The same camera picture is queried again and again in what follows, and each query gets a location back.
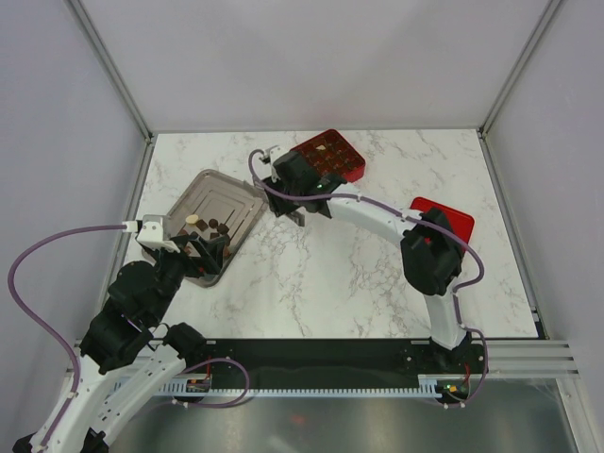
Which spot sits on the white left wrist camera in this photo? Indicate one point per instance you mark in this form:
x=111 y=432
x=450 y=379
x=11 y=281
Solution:
x=150 y=232

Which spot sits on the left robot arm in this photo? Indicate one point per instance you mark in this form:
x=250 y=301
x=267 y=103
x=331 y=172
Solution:
x=95 y=407

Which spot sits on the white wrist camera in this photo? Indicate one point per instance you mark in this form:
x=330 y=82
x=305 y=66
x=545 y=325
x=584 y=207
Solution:
x=150 y=232
x=268 y=155

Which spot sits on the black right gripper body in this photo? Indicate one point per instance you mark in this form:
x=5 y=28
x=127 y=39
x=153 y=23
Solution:
x=283 y=205

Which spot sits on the red box lid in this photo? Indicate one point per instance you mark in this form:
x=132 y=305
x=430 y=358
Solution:
x=458 y=222

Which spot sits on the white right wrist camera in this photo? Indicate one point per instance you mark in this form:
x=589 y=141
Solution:
x=268 y=155

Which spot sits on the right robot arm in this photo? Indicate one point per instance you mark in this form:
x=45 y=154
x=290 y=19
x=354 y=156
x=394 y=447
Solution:
x=347 y=204

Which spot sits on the stainless steel tray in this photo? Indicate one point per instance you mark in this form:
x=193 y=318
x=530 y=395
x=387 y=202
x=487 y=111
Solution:
x=214 y=195

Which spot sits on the round white chocolate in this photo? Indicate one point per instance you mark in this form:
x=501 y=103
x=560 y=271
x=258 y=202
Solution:
x=192 y=219

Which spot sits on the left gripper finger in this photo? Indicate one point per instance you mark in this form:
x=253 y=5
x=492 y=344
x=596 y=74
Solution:
x=191 y=247
x=217 y=250

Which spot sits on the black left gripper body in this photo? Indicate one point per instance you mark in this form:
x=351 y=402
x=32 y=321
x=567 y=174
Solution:
x=175 y=266

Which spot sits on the aluminium frame rail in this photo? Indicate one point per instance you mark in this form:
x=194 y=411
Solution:
x=529 y=359

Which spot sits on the red chocolate box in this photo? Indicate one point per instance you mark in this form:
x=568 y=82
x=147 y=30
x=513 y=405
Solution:
x=340 y=158

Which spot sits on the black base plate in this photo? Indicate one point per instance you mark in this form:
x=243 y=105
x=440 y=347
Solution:
x=344 y=364

